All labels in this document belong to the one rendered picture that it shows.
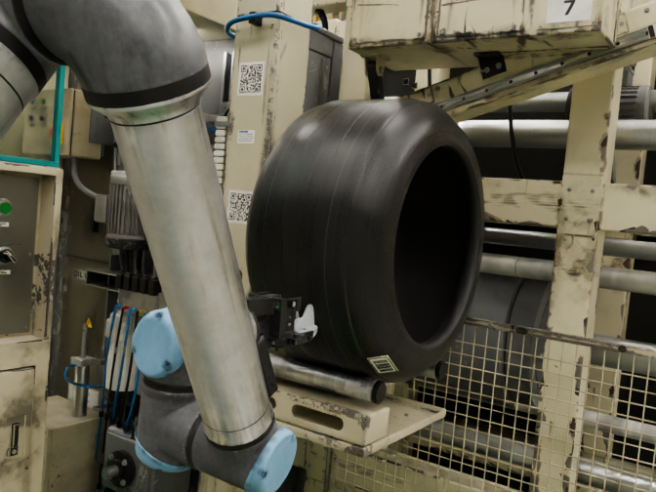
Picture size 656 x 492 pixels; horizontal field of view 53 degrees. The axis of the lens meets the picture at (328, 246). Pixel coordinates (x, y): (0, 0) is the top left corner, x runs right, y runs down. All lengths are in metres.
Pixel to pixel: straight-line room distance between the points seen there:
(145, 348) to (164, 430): 0.11
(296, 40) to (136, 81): 1.02
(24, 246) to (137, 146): 0.95
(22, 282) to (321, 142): 0.73
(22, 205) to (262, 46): 0.62
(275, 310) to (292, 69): 0.68
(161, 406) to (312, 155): 0.52
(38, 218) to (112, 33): 1.02
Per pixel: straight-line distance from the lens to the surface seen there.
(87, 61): 0.60
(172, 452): 0.94
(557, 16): 1.52
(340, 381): 1.28
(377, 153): 1.15
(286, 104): 1.53
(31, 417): 1.60
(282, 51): 1.53
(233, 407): 0.79
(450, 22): 1.60
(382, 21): 1.69
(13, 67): 0.66
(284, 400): 1.34
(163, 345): 0.90
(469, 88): 1.70
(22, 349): 1.54
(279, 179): 1.21
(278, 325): 1.06
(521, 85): 1.65
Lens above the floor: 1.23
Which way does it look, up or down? 3 degrees down
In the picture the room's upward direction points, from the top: 5 degrees clockwise
